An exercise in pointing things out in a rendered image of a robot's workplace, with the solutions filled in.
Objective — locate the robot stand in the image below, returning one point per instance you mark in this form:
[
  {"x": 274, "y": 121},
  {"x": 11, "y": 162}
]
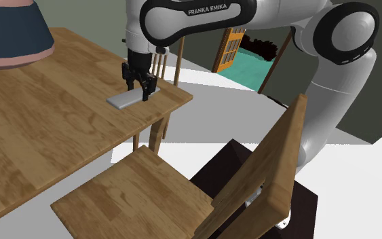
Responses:
[{"x": 217, "y": 175}]

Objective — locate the wooden table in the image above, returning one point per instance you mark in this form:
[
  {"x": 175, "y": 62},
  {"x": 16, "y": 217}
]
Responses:
[{"x": 45, "y": 116}]

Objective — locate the grey flat phone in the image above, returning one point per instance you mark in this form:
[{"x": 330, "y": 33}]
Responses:
[{"x": 124, "y": 99}]

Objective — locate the orange wooden glazed door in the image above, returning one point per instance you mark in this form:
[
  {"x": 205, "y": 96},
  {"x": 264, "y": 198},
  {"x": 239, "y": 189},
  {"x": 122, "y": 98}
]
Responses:
[{"x": 229, "y": 49}]

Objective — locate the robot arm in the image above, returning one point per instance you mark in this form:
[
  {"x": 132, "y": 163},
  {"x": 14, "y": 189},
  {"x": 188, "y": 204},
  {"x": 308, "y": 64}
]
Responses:
[{"x": 329, "y": 99}]

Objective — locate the wooden chair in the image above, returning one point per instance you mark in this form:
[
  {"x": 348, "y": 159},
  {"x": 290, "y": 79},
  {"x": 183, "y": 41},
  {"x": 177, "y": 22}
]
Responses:
[
  {"x": 178, "y": 63},
  {"x": 134, "y": 195}
]

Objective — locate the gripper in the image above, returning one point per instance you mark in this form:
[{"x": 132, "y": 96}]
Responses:
[{"x": 139, "y": 63}]

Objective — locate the dark blue and pink vase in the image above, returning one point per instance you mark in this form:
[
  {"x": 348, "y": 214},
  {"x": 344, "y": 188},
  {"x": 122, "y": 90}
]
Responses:
[{"x": 8, "y": 36}]

